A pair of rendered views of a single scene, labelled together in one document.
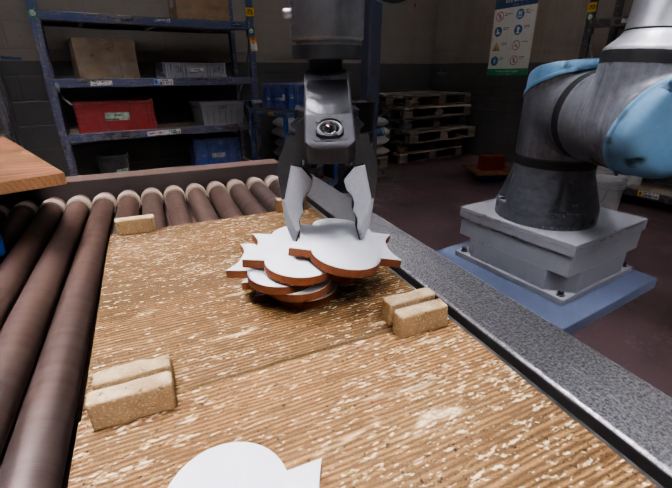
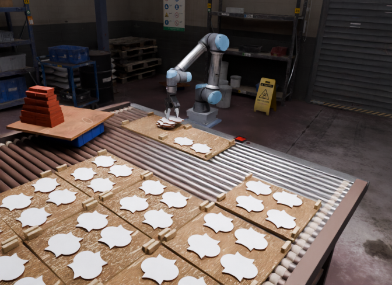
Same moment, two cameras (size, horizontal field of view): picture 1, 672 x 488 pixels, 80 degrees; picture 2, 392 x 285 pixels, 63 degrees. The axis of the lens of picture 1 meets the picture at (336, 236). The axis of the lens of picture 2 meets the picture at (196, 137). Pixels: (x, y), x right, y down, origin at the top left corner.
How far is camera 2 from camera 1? 2.02 m
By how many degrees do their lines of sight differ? 25
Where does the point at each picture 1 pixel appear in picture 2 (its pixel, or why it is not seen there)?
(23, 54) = not seen: outside the picture
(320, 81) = (172, 97)
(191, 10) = not seen: outside the picture
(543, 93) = (198, 90)
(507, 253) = (196, 118)
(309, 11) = (171, 89)
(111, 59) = not seen: outside the picture
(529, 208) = (199, 109)
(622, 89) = (208, 93)
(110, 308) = (143, 133)
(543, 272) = (202, 120)
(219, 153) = (13, 88)
